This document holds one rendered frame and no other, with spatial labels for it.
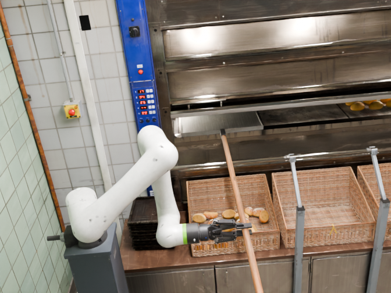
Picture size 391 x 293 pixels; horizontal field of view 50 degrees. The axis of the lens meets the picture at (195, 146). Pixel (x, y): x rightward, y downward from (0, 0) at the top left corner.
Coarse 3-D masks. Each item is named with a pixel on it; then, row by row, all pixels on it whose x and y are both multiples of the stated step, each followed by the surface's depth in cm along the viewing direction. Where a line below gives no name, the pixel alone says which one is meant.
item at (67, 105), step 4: (76, 100) 262; (80, 100) 262; (64, 104) 257; (68, 104) 257; (72, 104) 257; (76, 104) 257; (80, 104) 261; (64, 108) 258; (68, 108) 258; (72, 108) 258; (80, 108) 260; (68, 112) 259; (76, 112) 259; (80, 112) 260; (68, 116) 260; (72, 116) 260; (76, 116) 260; (80, 116) 260
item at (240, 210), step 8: (224, 136) 267; (224, 144) 258; (232, 168) 233; (232, 176) 226; (232, 184) 220; (240, 200) 207; (240, 208) 201; (240, 216) 196; (248, 232) 186; (248, 240) 181; (248, 248) 176; (248, 256) 173; (256, 264) 169; (256, 272) 164; (256, 280) 161; (256, 288) 158
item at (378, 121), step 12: (324, 120) 282; (336, 120) 281; (348, 120) 279; (360, 120) 278; (372, 120) 278; (384, 120) 278; (240, 132) 278; (252, 132) 278; (264, 132) 278; (276, 132) 279; (288, 132) 279
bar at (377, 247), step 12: (276, 156) 246; (288, 156) 245; (300, 156) 245; (312, 156) 245; (324, 156) 246; (372, 156) 246; (180, 168) 245; (192, 168) 246; (384, 192) 238; (300, 204) 238; (384, 204) 235; (300, 216) 237; (384, 216) 239; (300, 228) 241; (384, 228) 243; (300, 240) 245; (300, 252) 249; (372, 252) 256; (300, 264) 254; (372, 264) 258; (300, 276) 258; (372, 276) 261; (300, 288) 263; (372, 288) 266
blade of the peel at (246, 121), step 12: (180, 120) 298; (192, 120) 298; (204, 120) 297; (216, 120) 295; (228, 120) 293; (240, 120) 292; (252, 120) 290; (192, 132) 277; (204, 132) 277; (216, 132) 278; (228, 132) 278
